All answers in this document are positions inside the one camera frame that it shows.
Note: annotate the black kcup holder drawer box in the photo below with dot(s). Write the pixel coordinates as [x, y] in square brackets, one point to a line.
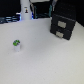
[63, 20]

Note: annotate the black chair frame background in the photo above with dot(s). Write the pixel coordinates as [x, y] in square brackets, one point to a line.
[42, 9]

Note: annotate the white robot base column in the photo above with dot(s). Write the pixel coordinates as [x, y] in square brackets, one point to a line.
[26, 13]

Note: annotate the green lid white kcup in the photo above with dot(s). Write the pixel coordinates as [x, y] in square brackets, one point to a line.
[17, 45]

